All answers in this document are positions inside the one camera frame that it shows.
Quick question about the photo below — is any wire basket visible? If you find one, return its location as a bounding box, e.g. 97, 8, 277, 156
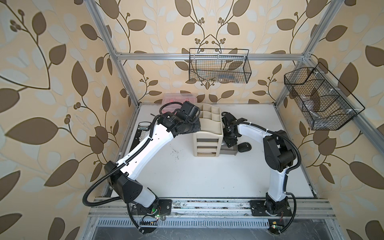
189, 48, 252, 85
284, 62, 365, 131

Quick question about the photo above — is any right wire basket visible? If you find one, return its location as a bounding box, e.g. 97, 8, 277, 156
284, 62, 365, 131

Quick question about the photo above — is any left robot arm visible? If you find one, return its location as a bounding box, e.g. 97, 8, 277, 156
82, 101, 201, 209

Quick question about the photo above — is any black computer mouse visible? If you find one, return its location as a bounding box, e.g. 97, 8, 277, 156
238, 142, 252, 153

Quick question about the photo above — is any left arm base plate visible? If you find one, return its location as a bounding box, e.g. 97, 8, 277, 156
131, 199, 173, 216

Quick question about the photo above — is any pink plastic toolbox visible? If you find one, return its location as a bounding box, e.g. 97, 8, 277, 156
162, 93, 197, 113

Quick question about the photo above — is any back wire basket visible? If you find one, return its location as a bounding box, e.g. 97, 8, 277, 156
189, 48, 252, 85

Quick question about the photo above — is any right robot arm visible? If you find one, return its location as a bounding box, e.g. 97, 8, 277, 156
222, 112, 302, 216

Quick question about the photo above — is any aluminium frame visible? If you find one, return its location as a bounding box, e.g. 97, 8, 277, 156
94, 1, 384, 240

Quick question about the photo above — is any beige drawer organizer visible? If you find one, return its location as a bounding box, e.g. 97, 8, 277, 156
193, 103, 224, 157

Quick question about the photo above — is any grey top drawer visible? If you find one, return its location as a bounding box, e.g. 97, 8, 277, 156
220, 142, 238, 156

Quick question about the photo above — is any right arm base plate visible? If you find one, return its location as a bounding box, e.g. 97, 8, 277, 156
249, 200, 293, 218

